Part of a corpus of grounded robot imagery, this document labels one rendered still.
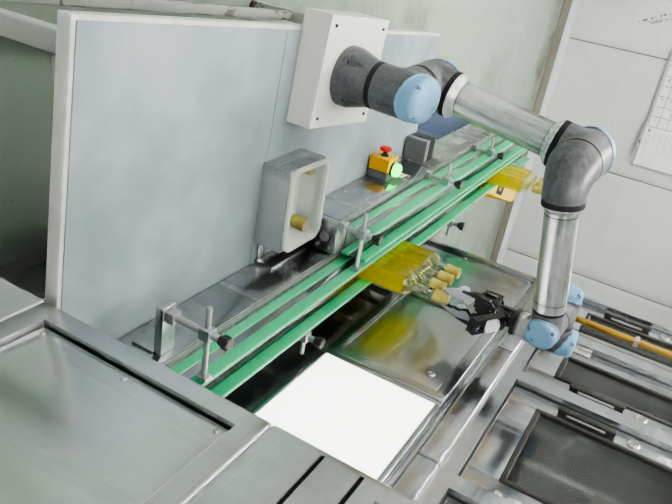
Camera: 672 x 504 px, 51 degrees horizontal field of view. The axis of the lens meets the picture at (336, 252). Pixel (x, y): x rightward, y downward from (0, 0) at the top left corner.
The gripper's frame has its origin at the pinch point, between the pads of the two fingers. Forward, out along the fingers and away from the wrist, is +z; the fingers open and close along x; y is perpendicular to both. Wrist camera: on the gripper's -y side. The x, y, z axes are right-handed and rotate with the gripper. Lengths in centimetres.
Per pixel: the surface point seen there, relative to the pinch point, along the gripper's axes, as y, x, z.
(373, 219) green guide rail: 3.4, 13.2, 27.1
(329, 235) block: -12.0, 11.4, 32.4
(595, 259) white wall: 585, -215, 8
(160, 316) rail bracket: -77, 16, 33
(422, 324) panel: 3.4, -12.8, 5.7
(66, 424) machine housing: -113, 22, 17
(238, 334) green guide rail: -58, 4, 28
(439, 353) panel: -7.0, -12.7, -4.0
